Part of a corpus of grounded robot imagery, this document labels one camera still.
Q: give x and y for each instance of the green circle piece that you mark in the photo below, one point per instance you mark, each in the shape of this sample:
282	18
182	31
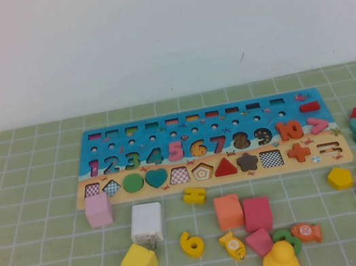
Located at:
133	183

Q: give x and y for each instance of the pink trapezoid block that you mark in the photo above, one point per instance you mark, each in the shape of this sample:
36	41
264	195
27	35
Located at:
257	243

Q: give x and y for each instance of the pink number five piece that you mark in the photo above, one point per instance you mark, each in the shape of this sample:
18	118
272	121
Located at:
175	144

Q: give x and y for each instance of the orange fish number ten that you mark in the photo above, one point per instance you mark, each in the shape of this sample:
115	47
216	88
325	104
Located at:
305	231

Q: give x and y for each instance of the pink greater-than sign piece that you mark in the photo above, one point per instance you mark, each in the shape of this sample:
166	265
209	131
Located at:
323	124

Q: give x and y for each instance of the yellow rubber duck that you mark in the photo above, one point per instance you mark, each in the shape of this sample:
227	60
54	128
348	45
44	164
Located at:
280	263

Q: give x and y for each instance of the green number three piece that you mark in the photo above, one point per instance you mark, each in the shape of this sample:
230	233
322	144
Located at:
280	235

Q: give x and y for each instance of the red minus sign piece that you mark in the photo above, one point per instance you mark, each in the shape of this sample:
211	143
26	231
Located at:
309	107

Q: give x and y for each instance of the white wall charger plug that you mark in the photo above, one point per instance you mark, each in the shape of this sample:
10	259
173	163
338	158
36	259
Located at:
145	223

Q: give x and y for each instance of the teal heart piece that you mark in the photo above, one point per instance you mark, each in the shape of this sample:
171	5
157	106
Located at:
156	177

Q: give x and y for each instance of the rose red wooden block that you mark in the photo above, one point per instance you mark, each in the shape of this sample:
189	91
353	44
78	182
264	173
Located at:
257	214

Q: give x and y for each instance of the orange plus sign piece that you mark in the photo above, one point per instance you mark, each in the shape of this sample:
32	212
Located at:
298	152

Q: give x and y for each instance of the red triangle piece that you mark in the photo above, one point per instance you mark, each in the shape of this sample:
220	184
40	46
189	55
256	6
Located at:
226	169

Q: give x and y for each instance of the brown star piece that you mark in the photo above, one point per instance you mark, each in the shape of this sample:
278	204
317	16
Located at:
247	162

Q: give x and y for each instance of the yellow number six piece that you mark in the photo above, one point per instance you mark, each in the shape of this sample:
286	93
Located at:
185	242

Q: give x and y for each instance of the yellow fish number nine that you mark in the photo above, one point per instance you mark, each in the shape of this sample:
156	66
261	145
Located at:
233	243

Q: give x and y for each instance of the yellow pentagon piece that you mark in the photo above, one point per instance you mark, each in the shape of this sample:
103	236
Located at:
339	178

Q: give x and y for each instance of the wooden number shape puzzle board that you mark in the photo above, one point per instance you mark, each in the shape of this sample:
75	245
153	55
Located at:
164	141

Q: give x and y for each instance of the light pink wooden cube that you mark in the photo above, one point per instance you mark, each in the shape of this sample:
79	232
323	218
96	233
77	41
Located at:
98	210

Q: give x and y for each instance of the orange number ten piece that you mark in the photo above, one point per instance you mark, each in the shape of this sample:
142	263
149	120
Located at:
281	132

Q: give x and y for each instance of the yellow wooden cube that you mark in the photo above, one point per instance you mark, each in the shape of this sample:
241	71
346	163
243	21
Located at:
139	264

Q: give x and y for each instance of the orange wooden block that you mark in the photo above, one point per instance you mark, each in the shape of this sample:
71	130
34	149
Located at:
228	213

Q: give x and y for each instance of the yellow equals sign piece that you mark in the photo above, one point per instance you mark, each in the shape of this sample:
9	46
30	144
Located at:
193	192

